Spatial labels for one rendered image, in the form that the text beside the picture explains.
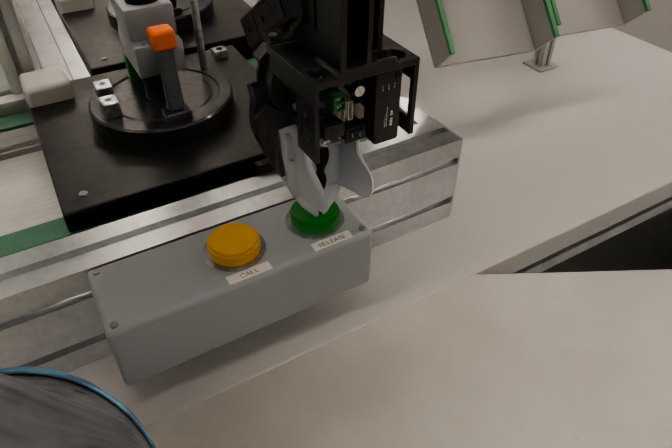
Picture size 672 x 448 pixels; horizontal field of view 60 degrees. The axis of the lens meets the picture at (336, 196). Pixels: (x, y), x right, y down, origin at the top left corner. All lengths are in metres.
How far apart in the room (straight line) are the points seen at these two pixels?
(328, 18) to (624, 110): 0.65
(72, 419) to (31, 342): 0.27
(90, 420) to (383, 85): 0.22
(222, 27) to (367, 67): 0.49
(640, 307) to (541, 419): 0.17
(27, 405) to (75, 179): 0.33
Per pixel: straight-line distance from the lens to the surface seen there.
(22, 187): 0.66
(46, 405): 0.25
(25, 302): 0.48
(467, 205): 0.66
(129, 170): 0.54
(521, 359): 0.53
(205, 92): 0.60
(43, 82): 0.68
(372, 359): 0.51
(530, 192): 0.70
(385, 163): 0.54
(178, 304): 0.42
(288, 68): 0.34
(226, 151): 0.54
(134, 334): 0.43
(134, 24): 0.56
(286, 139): 0.40
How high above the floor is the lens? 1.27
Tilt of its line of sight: 39 degrees down
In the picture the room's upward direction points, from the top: straight up
